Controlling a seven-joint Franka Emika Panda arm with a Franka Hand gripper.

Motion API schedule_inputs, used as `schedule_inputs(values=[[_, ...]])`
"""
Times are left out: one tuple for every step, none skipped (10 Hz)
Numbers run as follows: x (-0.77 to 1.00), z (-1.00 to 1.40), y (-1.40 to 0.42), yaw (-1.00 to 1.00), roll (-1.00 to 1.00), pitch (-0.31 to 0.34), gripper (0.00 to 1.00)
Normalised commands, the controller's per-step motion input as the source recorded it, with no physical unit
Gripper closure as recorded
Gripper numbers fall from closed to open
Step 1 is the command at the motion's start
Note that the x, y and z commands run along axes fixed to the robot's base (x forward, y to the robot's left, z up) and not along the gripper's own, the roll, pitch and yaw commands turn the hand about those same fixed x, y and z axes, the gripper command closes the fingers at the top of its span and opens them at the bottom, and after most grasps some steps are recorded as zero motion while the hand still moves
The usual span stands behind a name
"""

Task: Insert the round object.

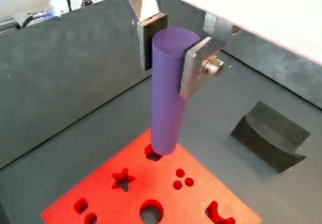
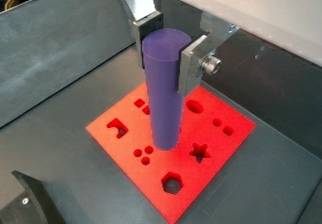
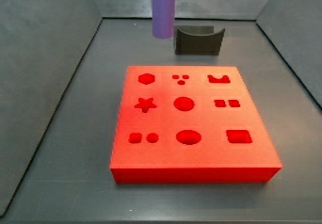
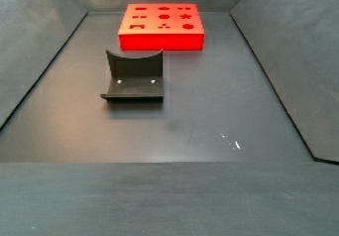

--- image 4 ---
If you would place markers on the red shape sorter box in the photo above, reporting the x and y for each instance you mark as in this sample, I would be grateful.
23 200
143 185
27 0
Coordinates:
162 26

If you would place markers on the black curved holder bracket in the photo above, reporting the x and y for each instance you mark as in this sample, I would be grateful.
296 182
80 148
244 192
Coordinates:
135 72

